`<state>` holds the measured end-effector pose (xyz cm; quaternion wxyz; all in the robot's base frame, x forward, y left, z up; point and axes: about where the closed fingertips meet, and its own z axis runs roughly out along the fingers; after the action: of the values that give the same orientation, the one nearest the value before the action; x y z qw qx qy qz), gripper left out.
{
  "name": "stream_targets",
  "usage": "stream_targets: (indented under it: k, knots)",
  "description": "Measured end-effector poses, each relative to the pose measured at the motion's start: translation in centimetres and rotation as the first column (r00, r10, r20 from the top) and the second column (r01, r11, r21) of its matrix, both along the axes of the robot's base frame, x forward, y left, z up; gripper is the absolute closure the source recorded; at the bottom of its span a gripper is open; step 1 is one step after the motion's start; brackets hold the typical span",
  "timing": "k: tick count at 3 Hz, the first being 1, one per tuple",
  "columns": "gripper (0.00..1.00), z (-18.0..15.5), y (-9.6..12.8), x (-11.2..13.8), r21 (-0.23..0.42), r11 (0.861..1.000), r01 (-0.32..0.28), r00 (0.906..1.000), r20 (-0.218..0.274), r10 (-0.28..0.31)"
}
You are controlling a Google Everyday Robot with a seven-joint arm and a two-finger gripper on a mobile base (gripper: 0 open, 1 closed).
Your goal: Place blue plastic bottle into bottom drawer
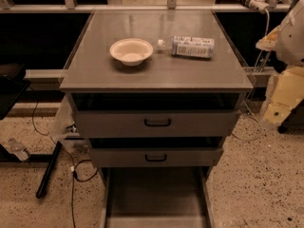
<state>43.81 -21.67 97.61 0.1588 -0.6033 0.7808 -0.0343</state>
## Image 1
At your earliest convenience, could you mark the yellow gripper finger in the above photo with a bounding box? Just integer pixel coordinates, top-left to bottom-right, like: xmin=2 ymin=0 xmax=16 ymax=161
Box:
xmin=256 ymin=27 xmax=280 ymax=51
xmin=261 ymin=66 xmax=304 ymax=128

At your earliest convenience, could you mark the blue labelled plastic bottle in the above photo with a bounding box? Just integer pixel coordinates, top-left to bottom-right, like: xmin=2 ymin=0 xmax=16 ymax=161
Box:
xmin=157 ymin=35 xmax=215 ymax=59

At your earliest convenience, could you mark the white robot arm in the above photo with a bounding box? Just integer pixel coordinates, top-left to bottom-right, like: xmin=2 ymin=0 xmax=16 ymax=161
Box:
xmin=256 ymin=0 xmax=304 ymax=129

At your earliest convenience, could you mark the grey drawer cabinet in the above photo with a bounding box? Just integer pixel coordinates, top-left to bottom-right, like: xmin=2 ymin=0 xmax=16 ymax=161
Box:
xmin=59 ymin=9 xmax=255 ymax=228

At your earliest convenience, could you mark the grey top drawer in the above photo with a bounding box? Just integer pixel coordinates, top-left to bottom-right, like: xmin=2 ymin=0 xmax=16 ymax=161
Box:
xmin=72 ymin=93 xmax=240 ymax=138

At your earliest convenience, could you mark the grey drawer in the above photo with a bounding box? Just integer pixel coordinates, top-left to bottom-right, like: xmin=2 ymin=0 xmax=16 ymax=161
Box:
xmin=88 ymin=138 xmax=222 ymax=167
xmin=72 ymin=93 xmax=240 ymax=138
xmin=100 ymin=167 xmax=216 ymax=228

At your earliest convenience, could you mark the grey bottom drawer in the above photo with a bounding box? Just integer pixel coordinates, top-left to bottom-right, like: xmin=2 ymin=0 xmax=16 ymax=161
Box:
xmin=100 ymin=167 xmax=216 ymax=228

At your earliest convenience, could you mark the grey middle drawer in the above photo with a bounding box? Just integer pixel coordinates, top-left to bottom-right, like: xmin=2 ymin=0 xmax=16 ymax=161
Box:
xmin=88 ymin=138 xmax=222 ymax=167

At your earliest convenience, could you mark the clear bottle on floor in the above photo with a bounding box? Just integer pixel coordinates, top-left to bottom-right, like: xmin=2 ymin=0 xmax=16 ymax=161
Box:
xmin=8 ymin=138 xmax=29 ymax=162

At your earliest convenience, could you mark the white paper bowl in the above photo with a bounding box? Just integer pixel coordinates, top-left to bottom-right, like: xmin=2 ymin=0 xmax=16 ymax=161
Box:
xmin=109 ymin=38 xmax=153 ymax=67

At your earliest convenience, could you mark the black table leg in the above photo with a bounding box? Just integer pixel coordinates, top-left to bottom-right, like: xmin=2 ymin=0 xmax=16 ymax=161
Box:
xmin=36 ymin=142 xmax=62 ymax=199

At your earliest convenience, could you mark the black table at left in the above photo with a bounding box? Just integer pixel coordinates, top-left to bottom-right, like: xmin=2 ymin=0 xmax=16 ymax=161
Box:
xmin=0 ymin=63 xmax=30 ymax=120

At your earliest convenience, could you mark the white cable at right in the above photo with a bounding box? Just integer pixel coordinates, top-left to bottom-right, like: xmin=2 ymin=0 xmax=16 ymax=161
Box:
xmin=231 ymin=9 xmax=271 ymax=143

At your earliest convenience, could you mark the black cable on floor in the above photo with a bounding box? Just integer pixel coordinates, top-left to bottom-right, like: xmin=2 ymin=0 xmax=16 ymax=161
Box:
xmin=30 ymin=86 xmax=100 ymax=228

